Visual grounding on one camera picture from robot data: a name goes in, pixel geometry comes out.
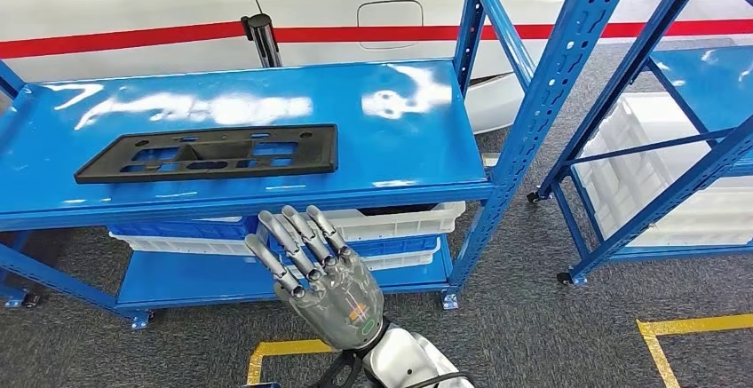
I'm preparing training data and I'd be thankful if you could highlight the large white ribbed crate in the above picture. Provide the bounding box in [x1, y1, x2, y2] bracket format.
[571, 91, 753, 249]

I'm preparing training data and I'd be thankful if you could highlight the yellow floor tape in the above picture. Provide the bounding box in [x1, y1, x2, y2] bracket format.
[637, 313, 753, 388]
[247, 337, 337, 388]

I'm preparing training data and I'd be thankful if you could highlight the blue plastic crate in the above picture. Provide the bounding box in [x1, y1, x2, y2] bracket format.
[267, 234, 441, 258]
[108, 216, 261, 241]

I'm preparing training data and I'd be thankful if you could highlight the blue metal shelf rack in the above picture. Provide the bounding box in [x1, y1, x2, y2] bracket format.
[526, 0, 753, 288]
[0, 0, 639, 330]

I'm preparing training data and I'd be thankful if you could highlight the white plastic crate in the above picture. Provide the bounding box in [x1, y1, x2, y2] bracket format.
[317, 201, 467, 243]
[108, 232, 255, 257]
[281, 241, 442, 273]

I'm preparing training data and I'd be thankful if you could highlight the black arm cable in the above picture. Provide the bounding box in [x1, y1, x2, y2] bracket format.
[404, 371, 477, 388]

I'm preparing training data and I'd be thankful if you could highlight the red barrier belt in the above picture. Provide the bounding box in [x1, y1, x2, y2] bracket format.
[273, 19, 753, 44]
[0, 20, 249, 60]

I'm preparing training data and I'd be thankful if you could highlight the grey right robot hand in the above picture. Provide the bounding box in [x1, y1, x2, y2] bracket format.
[243, 204, 386, 352]

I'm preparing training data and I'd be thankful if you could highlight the long black plastic part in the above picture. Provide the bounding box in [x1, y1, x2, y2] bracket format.
[74, 123, 339, 186]

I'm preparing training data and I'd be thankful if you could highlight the black stanchion post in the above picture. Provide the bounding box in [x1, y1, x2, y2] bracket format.
[240, 13, 285, 69]

